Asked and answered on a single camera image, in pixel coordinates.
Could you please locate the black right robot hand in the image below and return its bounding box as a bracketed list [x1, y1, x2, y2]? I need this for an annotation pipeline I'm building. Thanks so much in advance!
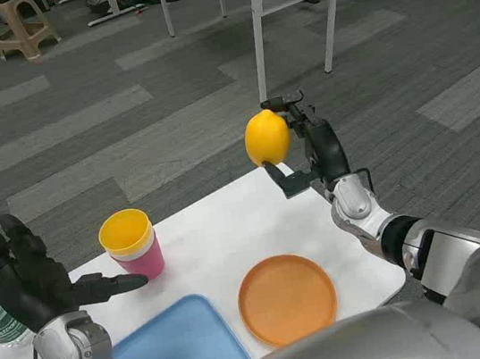
[253, 82, 355, 203]

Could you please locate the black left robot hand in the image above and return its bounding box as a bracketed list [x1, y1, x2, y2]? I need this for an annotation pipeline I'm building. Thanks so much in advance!
[0, 180, 156, 338]

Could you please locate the yellow lemon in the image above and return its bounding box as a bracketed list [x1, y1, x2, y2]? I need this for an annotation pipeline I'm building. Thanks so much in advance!
[240, 107, 296, 171]

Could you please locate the orange round plate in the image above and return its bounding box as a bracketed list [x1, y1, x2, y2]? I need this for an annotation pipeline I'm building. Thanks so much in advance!
[232, 246, 344, 354]

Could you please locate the yellow plastic cup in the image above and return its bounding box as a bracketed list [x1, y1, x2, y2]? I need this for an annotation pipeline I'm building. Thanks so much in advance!
[94, 205, 156, 258]

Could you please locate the white plastic cup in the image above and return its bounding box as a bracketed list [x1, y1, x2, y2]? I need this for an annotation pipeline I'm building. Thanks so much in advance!
[104, 232, 159, 264]

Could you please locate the pink plastic cup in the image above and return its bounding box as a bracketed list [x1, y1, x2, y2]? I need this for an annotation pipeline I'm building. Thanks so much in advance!
[109, 236, 168, 286]

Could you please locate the white metal-legged table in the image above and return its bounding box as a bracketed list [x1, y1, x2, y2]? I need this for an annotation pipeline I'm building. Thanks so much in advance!
[156, 0, 366, 116]

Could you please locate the blue rectangular tray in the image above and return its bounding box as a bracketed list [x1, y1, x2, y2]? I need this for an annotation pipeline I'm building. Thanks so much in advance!
[104, 286, 253, 359]

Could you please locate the silver robot chest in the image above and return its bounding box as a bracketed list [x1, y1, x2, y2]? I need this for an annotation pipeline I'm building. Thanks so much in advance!
[223, 290, 480, 359]

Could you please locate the beige plastic stool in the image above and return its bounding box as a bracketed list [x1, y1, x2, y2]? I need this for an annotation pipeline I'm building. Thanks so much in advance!
[0, 0, 65, 66]

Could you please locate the white standing desk leg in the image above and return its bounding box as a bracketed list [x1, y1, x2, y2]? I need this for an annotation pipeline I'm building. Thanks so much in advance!
[84, 0, 150, 29]

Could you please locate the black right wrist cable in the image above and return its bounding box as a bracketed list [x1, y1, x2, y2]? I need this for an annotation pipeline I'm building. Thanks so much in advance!
[352, 165, 376, 196]

